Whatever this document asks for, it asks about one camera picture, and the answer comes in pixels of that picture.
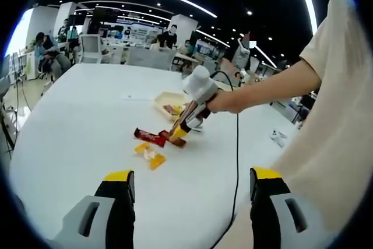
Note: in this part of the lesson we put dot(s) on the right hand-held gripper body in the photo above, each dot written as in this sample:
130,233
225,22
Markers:
201,85

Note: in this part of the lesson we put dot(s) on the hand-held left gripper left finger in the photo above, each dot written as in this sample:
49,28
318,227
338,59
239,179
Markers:
93,220

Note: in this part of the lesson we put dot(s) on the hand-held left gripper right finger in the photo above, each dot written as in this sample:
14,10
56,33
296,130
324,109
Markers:
285,220

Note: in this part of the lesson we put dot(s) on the orange red food bar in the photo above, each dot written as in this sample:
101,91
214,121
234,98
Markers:
178,142

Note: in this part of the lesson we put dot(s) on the pile of assorted food packets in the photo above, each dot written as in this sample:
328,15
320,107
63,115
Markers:
170,110

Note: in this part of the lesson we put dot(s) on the cream hexagonal container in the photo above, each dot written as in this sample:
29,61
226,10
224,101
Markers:
158,103

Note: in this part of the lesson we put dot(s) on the dark red food bar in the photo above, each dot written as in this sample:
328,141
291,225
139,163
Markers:
148,137

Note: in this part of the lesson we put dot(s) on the yellow white food packet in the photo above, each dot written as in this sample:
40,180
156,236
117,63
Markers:
150,155

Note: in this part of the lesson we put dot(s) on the person's right hand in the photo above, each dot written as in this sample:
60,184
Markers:
223,103

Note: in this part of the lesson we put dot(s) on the white table socket panel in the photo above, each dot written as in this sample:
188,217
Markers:
129,96

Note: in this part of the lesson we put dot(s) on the small white table device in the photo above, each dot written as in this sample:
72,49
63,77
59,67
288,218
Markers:
277,137

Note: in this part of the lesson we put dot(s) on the white office chair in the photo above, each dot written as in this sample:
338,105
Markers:
91,49

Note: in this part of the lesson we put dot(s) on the black floor tripod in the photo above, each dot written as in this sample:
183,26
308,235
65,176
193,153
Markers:
8,135

